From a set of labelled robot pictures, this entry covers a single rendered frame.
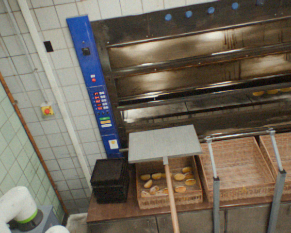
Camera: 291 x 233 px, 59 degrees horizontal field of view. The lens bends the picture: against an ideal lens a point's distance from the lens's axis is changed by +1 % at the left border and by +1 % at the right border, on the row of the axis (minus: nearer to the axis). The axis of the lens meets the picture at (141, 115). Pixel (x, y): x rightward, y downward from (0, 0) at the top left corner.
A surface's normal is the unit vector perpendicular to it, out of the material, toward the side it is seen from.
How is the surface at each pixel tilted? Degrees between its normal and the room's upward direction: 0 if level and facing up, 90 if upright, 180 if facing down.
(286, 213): 90
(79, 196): 90
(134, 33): 93
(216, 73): 70
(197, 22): 90
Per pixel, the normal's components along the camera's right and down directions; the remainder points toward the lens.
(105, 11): 0.02, 0.53
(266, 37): -0.07, 0.20
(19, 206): 0.73, 0.23
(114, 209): -0.15, -0.83
